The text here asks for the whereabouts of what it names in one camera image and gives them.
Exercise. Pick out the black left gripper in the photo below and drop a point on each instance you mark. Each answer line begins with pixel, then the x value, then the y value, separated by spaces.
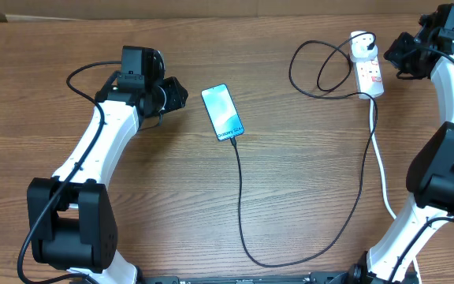
pixel 176 95

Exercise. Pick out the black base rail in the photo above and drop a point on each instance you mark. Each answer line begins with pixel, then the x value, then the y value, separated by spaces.
pixel 312 278

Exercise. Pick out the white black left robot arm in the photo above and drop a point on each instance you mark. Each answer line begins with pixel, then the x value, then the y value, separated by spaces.
pixel 72 226

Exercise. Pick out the brown cardboard backdrop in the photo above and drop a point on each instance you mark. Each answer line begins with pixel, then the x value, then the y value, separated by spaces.
pixel 25 10

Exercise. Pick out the black smartphone lit screen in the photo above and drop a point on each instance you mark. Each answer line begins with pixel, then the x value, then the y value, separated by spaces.
pixel 222 112

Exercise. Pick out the white usb wall charger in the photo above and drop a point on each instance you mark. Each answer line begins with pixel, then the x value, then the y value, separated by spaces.
pixel 360 50

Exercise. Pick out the white power strip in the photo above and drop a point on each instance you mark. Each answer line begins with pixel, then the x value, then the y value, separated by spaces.
pixel 367 74

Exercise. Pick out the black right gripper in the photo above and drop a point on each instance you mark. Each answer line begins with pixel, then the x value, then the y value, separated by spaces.
pixel 401 43

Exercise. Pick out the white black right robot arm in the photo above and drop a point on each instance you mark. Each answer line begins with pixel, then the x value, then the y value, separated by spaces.
pixel 430 177

